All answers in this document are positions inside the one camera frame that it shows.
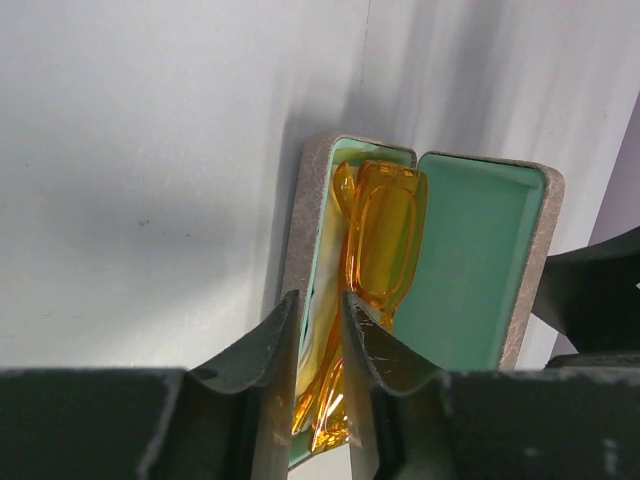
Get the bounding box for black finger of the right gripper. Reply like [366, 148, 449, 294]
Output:
[532, 228, 640, 369]

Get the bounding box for yellow sunglasses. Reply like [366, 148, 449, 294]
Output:
[292, 159, 428, 455]

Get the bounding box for grey glasses case green lining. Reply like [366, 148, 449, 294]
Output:
[279, 131, 566, 451]

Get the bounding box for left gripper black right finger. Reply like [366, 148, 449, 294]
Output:
[342, 292, 639, 479]

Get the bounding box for light blue cleaning cloth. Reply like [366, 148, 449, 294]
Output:
[296, 212, 346, 396]

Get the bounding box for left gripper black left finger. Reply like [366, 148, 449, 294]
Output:
[1, 291, 300, 479]

